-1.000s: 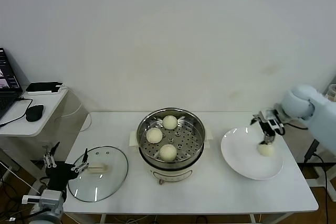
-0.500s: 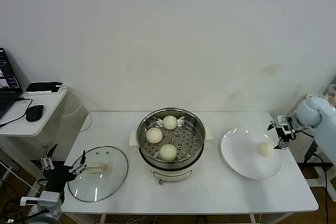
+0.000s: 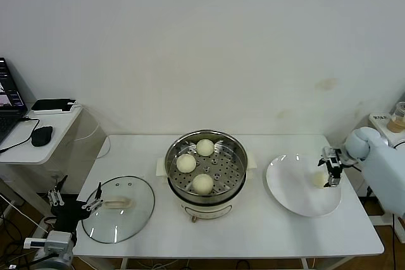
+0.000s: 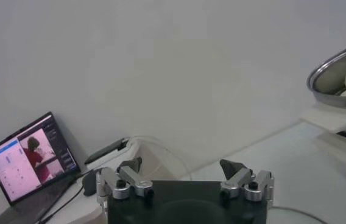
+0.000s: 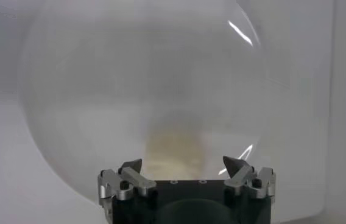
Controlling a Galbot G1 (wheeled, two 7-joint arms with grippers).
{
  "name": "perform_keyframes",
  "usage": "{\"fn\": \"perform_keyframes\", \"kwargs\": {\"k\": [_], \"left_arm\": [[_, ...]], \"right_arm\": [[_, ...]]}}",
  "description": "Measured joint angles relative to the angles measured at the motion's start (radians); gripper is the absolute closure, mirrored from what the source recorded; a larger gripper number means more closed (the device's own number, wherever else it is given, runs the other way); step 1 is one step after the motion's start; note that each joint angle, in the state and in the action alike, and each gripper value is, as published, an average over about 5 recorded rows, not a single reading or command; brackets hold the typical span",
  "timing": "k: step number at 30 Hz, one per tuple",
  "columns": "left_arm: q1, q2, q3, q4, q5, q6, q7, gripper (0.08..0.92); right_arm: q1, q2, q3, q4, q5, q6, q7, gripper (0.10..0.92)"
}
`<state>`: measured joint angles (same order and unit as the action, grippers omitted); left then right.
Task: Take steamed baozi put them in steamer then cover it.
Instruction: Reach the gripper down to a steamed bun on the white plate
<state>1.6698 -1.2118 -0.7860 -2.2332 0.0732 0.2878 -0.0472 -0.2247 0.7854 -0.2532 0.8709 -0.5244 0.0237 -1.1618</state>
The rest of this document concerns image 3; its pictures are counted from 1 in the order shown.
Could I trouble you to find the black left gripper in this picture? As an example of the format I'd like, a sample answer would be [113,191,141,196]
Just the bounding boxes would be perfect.
[47,175,105,233]

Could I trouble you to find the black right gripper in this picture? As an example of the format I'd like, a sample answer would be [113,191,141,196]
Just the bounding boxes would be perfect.
[317,157,343,188]

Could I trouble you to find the white steamed baozi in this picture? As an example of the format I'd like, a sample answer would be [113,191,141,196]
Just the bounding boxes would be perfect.
[196,138,215,157]
[311,171,328,188]
[176,153,196,173]
[192,173,215,195]

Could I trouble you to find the glass lid with cream handle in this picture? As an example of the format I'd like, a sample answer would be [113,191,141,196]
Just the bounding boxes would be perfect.
[81,175,156,245]

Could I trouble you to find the stainless steel steamer basket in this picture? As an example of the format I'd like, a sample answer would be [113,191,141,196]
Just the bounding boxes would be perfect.
[164,129,249,204]

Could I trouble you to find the white round plate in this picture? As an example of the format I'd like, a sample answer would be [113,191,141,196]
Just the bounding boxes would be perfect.
[262,153,342,218]

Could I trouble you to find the white side desk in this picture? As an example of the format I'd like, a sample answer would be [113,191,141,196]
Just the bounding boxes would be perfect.
[0,102,85,242]

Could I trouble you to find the white side table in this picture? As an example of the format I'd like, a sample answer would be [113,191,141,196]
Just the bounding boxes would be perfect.
[359,113,405,228]

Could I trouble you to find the black computer mouse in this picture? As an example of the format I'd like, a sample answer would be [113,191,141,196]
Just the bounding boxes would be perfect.
[31,125,54,147]

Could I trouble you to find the plastic cup with brown drink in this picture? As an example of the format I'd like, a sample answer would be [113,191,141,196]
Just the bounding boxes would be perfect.
[386,101,405,132]

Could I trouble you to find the white flat box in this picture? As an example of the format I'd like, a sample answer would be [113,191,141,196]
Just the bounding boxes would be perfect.
[31,104,80,115]

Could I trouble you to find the black flat device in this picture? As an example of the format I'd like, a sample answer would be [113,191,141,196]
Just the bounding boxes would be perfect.
[31,97,77,112]

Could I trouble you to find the black laptop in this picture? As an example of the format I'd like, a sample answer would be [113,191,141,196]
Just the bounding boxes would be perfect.
[0,57,28,145]

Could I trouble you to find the white electric cooker pot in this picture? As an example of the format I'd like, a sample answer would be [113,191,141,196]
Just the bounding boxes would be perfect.
[155,150,258,224]

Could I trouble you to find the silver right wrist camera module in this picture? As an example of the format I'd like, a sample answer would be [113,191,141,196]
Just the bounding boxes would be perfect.
[321,145,347,168]

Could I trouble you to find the grey left wrist camera module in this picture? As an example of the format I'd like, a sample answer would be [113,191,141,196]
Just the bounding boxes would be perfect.
[24,231,77,257]

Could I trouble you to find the black cable with adapter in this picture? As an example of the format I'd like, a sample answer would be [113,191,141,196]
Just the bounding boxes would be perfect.
[365,184,398,270]

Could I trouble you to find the black laptop cable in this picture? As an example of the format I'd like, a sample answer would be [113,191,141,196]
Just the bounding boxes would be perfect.
[0,116,42,154]

